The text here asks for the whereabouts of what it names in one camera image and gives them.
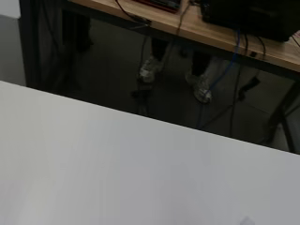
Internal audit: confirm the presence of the person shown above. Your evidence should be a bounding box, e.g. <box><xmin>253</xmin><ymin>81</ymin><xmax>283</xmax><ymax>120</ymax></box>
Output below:
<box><xmin>136</xmin><ymin>37</ymin><xmax>228</xmax><ymax>106</ymax></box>

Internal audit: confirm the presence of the wooden desk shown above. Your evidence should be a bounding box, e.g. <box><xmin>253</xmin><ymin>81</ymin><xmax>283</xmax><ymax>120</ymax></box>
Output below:
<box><xmin>60</xmin><ymin>0</ymin><xmax>300</xmax><ymax>155</ymax></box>

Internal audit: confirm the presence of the red flat device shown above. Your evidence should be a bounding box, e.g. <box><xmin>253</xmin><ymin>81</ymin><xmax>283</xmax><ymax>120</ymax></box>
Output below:
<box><xmin>132</xmin><ymin>0</ymin><xmax>183</xmax><ymax>14</ymax></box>

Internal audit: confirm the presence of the black device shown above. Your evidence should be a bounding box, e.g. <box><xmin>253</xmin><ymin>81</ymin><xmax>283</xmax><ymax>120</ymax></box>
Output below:
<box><xmin>200</xmin><ymin>0</ymin><xmax>300</xmax><ymax>43</ymax></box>

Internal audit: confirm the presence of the black hanging cable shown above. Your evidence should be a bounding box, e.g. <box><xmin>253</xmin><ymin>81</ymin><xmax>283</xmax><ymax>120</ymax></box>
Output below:
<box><xmin>229</xmin><ymin>33</ymin><xmax>267</xmax><ymax>139</ymax></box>

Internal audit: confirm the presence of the blue cable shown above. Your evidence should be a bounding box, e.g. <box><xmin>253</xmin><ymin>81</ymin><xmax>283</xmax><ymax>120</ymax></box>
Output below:
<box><xmin>194</xmin><ymin>28</ymin><xmax>242</xmax><ymax>129</ymax></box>

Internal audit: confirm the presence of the black desk cable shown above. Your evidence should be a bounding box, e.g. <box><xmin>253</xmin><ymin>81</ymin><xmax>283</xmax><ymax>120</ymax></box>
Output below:
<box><xmin>113</xmin><ymin>0</ymin><xmax>154</xmax><ymax>28</ymax></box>

